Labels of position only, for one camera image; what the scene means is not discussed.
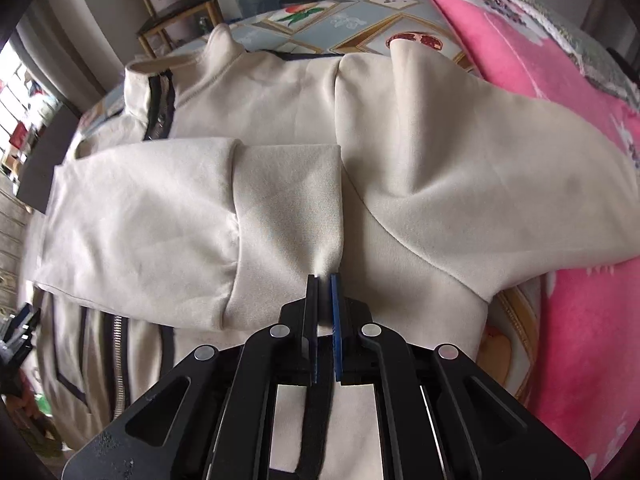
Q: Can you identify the dark grey cabinet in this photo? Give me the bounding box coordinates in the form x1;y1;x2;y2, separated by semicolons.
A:
17;105;96;211

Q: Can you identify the pink plush blanket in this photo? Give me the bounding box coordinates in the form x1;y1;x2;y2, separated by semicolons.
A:
395;0;640;480

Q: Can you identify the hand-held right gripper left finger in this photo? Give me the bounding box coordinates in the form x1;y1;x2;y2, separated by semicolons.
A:
62;274;321;480

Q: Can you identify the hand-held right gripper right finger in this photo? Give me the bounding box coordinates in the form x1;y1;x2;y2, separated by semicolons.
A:
327;272;591;480

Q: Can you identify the wooden chair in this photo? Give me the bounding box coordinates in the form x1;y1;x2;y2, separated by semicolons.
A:
129;0;226;58

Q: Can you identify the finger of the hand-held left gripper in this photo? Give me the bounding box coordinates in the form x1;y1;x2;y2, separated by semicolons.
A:
0;305;42;361

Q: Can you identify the fruit print tablecloth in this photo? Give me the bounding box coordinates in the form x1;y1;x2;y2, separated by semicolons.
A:
75;0;548;411

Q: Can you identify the cream zip jacket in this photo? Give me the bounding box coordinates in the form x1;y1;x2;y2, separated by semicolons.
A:
22;25;638;480

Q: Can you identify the grey curtain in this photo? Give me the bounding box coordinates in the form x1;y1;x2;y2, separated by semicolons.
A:
20;0;136;116

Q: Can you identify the grey knitted blanket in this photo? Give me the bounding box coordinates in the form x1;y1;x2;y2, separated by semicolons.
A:
500;0;640;106

